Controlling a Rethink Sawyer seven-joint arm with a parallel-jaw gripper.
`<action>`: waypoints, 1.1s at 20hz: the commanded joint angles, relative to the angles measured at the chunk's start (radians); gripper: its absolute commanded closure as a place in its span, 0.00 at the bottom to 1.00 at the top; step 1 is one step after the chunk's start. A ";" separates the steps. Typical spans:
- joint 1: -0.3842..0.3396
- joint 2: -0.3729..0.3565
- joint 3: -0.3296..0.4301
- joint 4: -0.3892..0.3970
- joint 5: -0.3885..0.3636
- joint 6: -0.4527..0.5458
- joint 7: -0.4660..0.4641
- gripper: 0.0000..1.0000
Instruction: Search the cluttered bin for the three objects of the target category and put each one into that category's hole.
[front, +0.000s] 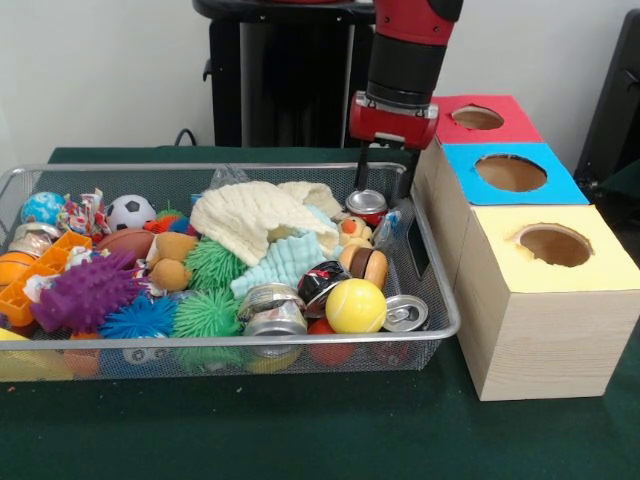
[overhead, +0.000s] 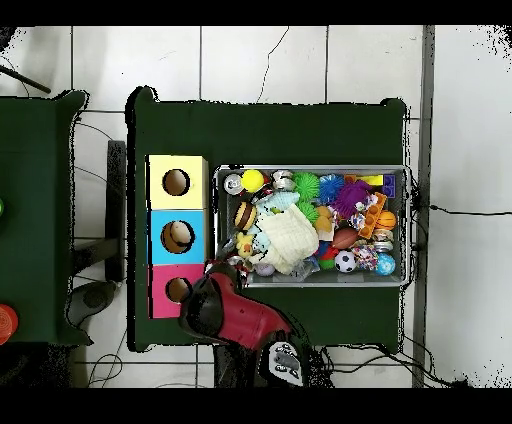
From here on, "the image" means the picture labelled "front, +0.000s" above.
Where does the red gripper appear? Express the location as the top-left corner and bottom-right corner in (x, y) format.
(347, 90), (440, 200)

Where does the clear blue-printed plastic packet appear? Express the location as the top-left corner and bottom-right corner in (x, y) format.
(373, 206), (404, 253)

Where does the small toy hamburger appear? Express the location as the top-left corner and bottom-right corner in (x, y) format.
(340, 245), (389, 291)

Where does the cream knitted cloth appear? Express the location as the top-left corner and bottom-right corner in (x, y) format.
(190, 180), (343, 266)

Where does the purple spiky ball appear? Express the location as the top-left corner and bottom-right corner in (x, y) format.
(30, 250), (143, 333)

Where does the wooden box with three holes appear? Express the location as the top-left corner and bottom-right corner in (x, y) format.
(408, 95), (640, 402)

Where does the clear shallow mesh bin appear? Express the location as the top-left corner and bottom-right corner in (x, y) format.
(0, 163), (461, 383)

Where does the red soda can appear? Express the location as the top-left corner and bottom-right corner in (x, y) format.
(345, 188), (390, 227)

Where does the yellow tennis ball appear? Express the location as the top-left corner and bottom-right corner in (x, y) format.
(325, 278), (387, 334)

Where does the light teal cloth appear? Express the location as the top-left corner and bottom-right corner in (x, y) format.
(230, 229), (341, 300)

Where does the silver can with pull tab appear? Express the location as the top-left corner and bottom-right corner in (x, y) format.
(382, 294), (429, 333)

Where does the crushed silver can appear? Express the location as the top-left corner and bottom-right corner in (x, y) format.
(237, 283), (309, 337)

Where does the green spiky ball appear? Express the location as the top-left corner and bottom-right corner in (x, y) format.
(172, 288), (244, 339)

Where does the black side stand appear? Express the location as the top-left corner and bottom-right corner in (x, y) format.
(575, 10), (640, 196)

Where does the small soccer ball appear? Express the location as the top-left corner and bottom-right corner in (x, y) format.
(105, 194), (157, 233)

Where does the dark green table cloth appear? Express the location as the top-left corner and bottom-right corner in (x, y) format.
(0, 148), (640, 480)

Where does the small orange basketball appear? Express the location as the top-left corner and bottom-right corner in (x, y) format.
(0, 251), (37, 289)

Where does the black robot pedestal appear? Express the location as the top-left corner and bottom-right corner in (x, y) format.
(193, 0), (403, 149)

